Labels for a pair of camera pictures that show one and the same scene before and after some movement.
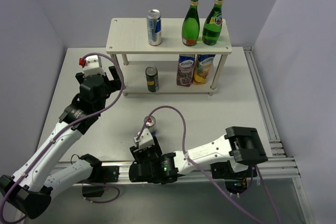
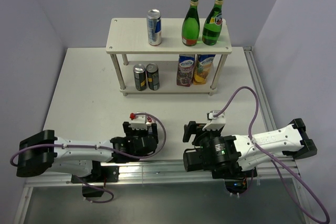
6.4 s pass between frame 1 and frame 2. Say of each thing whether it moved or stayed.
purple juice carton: stayed
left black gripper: moved
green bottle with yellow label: stayed
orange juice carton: stayed
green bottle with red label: stayed
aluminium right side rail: stayed
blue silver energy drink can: stayed
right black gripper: moved
